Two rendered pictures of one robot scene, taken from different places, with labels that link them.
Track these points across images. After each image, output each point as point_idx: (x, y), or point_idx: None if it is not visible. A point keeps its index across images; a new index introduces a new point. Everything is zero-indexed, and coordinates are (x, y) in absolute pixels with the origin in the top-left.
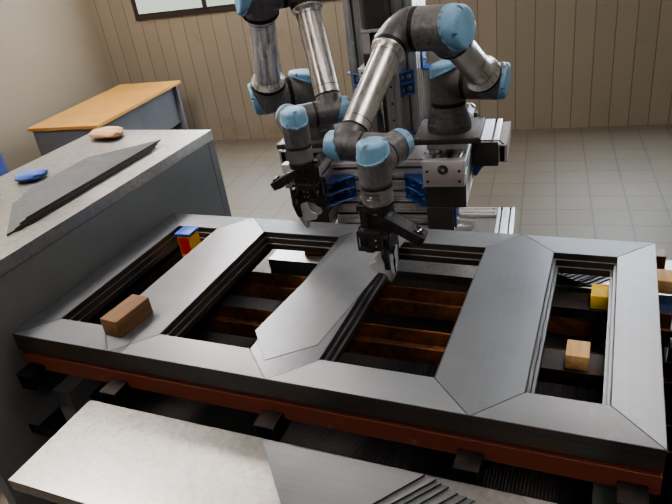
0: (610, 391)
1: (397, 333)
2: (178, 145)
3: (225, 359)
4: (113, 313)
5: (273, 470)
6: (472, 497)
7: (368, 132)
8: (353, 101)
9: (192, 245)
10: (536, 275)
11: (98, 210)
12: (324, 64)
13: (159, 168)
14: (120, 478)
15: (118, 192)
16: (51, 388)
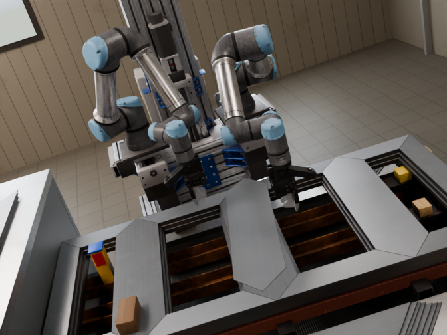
0: None
1: (298, 248)
2: (36, 188)
3: (235, 304)
4: (122, 316)
5: None
6: (438, 302)
7: (251, 119)
8: (227, 104)
9: (105, 256)
10: (368, 175)
11: (28, 256)
12: (172, 87)
13: (40, 210)
14: None
15: (30, 238)
16: None
